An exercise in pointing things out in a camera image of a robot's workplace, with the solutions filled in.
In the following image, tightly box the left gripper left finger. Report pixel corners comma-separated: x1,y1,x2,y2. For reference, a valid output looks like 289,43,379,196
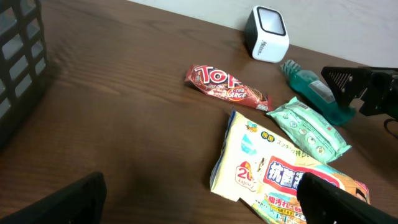
1,172,107,224

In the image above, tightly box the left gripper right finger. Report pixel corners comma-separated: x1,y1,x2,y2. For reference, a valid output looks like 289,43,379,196
297,172,397,224

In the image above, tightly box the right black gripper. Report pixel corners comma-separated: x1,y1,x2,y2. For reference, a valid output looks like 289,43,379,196
321,67,397,119

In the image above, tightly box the teal mouthwash bottle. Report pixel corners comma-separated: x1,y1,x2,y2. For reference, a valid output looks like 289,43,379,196
280,60,356,126

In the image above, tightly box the light teal wipes pack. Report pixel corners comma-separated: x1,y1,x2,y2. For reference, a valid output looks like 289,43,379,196
267,97,351,164

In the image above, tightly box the yellow chips bag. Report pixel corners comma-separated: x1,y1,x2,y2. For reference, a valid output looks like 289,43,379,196
210,110,370,223

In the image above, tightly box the red Top chocolate bar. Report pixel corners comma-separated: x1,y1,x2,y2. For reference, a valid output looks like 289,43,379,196
185,65,272,112

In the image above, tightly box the white barcode scanner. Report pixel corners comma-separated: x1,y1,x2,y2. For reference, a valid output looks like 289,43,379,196
243,6,290,63

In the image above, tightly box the grey plastic basket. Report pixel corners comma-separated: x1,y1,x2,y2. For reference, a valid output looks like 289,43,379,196
1,0,49,147

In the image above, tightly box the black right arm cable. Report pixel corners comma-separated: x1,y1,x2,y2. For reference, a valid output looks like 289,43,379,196
382,118,398,139

